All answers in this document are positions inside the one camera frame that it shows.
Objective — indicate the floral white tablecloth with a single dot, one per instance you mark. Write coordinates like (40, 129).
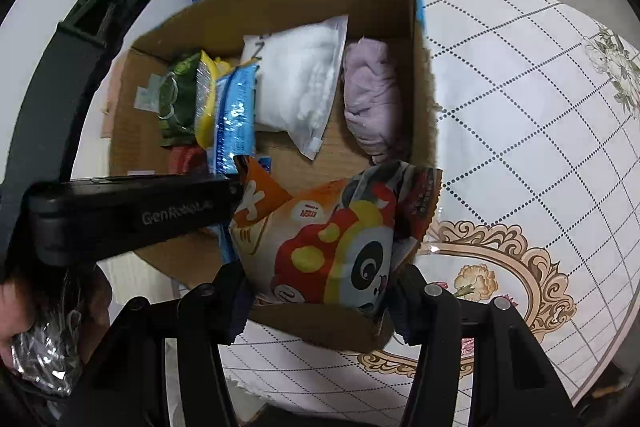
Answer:
(538, 140)

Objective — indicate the red snack packet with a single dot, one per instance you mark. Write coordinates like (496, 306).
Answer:
(187, 159)

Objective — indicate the green snack packet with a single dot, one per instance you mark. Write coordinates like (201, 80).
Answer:
(177, 102)

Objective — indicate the open cardboard box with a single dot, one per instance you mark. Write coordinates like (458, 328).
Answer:
(219, 26)

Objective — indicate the yellow silver scouring sponge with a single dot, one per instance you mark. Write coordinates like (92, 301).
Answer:
(209, 72)

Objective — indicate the left human hand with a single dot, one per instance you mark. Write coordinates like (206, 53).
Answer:
(20, 309)

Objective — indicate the purple cloth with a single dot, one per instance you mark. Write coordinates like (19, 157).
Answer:
(372, 100)

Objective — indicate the orange panda snack packet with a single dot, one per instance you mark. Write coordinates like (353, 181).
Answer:
(338, 243)

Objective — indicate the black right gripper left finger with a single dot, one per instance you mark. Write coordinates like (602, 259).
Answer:
(155, 353)

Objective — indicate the long blue snack packet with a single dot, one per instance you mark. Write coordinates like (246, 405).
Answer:
(234, 132)

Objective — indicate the light blue tissue pack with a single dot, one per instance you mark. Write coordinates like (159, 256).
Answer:
(265, 162)

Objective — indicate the white pillow pack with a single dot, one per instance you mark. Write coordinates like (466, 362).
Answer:
(296, 80)

